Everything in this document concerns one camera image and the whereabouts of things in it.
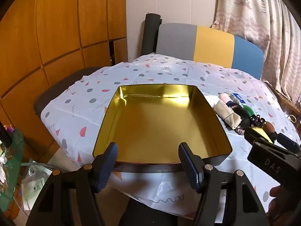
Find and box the wooden wardrobe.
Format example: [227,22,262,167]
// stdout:
[0,0,128,170]

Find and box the grey yellow blue chair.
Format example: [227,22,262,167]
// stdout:
[155,23,264,80]

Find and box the beige cloth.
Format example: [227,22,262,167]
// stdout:
[213,99,242,130]

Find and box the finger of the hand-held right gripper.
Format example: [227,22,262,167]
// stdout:
[244,127,271,146]
[270,132,297,152]

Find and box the black hairpiece with beads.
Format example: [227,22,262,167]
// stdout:
[229,105,267,134]

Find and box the rattan chair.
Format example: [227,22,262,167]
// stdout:
[266,82,301,124]

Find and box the yellow sponge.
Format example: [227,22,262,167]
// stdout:
[249,127,274,144]

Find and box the white packet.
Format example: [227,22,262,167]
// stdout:
[204,95,223,109]

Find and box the pink rolled towel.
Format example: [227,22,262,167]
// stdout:
[218,93,233,104]

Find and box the white patterned tablecloth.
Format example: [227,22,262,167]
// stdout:
[40,53,298,219]

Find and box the black rolled mat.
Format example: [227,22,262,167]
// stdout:
[141,13,163,56]

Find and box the blue tissue packet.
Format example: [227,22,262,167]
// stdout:
[230,93,246,104]

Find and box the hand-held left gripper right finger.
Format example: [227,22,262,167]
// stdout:
[179,142,268,226]

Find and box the gold metal tin box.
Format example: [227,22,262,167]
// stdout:
[92,84,233,173]

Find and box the white plastic bag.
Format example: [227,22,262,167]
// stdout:
[21,162,54,210]

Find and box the person's right hand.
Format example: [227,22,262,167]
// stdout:
[269,185,301,219]

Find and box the green glass side table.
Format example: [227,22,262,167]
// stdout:
[0,122,27,217]

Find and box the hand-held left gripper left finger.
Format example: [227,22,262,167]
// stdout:
[26,142,118,226]

